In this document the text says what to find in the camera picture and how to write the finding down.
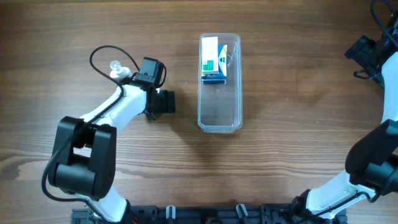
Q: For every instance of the blue VapoDrops box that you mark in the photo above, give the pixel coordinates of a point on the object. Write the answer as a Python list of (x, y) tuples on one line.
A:
[(221, 76)]

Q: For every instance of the white calamine lotion bottle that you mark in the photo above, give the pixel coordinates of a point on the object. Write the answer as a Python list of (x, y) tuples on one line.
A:
[(118, 72)]

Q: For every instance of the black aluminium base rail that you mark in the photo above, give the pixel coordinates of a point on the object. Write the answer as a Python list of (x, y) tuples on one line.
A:
[(264, 214)]

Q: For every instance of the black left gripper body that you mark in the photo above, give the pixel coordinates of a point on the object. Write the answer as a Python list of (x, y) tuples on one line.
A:
[(170, 101)]

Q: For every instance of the white green medicine box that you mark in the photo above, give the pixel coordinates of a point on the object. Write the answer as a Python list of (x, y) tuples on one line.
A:
[(209, 55)]

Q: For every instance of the clear plastic container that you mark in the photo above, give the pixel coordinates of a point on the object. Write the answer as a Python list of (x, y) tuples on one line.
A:
[(220, 106)]

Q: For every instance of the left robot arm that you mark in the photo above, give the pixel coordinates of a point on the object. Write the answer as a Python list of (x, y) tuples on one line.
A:
[(83, 162)]

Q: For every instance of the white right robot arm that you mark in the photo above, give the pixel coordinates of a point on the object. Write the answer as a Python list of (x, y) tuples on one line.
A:
[(371, 165)]

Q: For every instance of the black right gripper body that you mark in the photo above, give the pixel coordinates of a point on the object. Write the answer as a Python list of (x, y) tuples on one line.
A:
[(364, 48)]

